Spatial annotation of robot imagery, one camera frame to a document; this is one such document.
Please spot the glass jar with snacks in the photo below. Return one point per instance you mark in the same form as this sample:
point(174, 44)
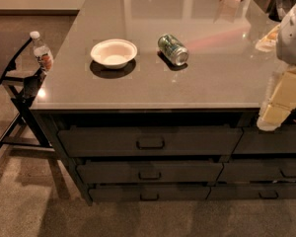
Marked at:
point(268, 42)

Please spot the dark bottom right drawer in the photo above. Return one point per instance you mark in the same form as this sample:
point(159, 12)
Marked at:
point(269, 191)

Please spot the black metal chair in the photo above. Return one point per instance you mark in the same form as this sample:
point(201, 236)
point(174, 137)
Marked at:
point(22, 91)

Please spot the dark top left drawer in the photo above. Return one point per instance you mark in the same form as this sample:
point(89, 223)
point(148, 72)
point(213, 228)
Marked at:
point(149, 141)

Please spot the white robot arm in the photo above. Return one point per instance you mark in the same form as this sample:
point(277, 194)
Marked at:
point(286, 40)

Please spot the white paper bowl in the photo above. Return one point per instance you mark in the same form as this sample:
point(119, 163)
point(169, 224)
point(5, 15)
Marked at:
point(114, 53)

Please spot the dark drawer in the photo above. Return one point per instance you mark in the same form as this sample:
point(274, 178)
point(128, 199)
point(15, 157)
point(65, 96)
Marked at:
point(259, 170)
point(149, 141)
point(148, 172)
point(269, 191)
point(255, 141)
point(149, 193)

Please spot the dark middle left drawer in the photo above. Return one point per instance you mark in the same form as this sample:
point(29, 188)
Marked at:
point(148, 172)

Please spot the dark middle right drawer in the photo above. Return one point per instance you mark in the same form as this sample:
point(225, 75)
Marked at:
point(259, 170)

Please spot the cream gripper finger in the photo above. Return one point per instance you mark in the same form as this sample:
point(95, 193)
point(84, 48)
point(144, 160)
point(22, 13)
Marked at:
point(279, 101)

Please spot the dark top right drawer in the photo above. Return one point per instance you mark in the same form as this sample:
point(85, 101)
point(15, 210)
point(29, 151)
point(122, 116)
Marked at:
point(255, 141)

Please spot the clear plastic water bottle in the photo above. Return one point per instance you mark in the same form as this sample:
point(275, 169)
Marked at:
point(41, 52)

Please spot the dark bottom left drawer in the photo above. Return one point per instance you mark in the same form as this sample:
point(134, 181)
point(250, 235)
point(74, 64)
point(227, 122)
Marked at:
point(149, 193)

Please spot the dark cabinet frame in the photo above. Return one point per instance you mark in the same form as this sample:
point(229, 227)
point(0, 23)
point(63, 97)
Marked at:
point(53, 121)

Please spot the green soda can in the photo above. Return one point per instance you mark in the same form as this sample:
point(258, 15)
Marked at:
point(173, 49)

